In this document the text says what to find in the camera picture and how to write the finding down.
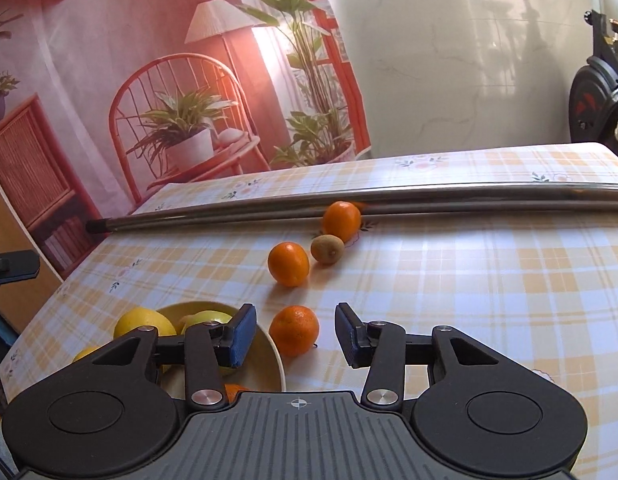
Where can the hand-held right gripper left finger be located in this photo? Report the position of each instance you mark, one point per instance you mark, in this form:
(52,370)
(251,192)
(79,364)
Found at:
(241,335)

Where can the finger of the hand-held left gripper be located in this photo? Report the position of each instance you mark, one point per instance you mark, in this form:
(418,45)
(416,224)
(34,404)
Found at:
(14,266)

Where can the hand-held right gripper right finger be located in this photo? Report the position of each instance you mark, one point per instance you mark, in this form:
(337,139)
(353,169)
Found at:
(350,340)

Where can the white bowl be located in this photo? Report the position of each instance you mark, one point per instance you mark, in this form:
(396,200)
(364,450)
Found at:
(264,360)

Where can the green citrus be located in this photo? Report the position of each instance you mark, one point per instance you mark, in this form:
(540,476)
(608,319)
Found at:
(209,317)

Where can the orange tangerine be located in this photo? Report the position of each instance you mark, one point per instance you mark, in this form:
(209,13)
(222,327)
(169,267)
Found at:
(294,330)
(234,391)
(341,220)
(289,262)

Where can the large yellow lemon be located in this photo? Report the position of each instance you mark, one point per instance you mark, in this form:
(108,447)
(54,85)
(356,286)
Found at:
(139,321)

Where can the wooden panel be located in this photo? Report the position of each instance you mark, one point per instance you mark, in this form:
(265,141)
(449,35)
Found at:
(14,220)

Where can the brown kiwi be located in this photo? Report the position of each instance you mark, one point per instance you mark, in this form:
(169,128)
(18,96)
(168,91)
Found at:
(327,249)

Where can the stainless steel pole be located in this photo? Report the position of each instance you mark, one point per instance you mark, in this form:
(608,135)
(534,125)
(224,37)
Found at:
(439,194)
(239,216)

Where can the black exercise bike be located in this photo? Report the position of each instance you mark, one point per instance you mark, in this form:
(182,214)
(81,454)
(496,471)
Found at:
(596,95)

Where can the wall poster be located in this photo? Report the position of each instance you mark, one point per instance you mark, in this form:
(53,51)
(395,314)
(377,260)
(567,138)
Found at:
(139,85)

